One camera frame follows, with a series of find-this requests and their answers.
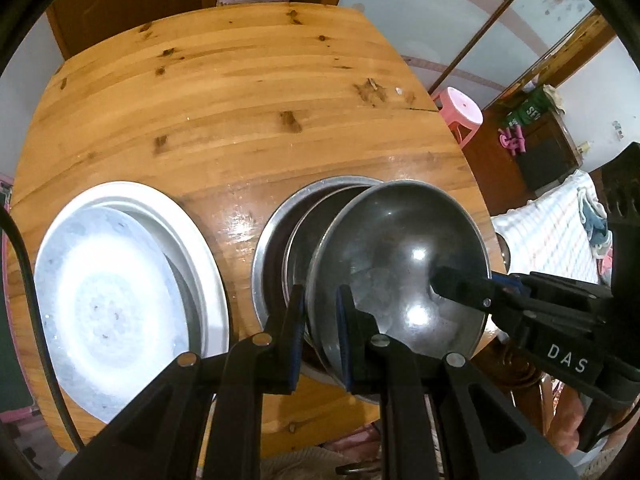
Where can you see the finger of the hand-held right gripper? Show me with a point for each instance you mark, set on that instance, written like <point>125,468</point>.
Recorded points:
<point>510,287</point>
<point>462,287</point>

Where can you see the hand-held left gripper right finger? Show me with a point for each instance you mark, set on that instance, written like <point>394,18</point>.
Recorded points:
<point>343,332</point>

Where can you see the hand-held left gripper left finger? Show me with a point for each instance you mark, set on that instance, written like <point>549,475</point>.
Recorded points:
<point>298,332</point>

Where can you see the pink bowl steel lining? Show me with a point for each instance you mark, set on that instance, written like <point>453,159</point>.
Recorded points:
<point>267,270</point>

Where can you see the small steel bowl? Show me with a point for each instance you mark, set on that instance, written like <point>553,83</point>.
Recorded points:
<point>302,255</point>

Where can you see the large steel bowl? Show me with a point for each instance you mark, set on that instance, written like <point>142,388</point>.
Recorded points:
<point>400,240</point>

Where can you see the plain white plate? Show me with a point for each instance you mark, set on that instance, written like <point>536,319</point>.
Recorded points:
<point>165,220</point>

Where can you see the white plate blue flower pattern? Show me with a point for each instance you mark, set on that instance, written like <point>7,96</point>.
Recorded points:
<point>110,310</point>

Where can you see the person's right hand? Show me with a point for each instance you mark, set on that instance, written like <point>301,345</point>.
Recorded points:
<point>567,417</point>

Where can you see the white checkered blanket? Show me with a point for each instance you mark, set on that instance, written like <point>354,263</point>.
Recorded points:
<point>545,230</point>

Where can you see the blue white cloth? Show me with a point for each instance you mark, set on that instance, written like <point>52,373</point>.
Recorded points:
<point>595,225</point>

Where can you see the beige knitted cloth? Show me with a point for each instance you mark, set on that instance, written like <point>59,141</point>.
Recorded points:
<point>310,462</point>

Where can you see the dark wooden cabinet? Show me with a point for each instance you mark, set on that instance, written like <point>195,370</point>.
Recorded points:
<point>545,160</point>

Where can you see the pink toy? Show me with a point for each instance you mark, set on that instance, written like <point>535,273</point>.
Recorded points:
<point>512,141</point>

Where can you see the pink plastic stool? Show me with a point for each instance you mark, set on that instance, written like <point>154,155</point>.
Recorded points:
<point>457,110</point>

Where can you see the green packet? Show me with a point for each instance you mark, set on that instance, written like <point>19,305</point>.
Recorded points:
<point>525,107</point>

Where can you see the dark green board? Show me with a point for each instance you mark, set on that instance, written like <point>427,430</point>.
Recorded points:
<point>12,360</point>

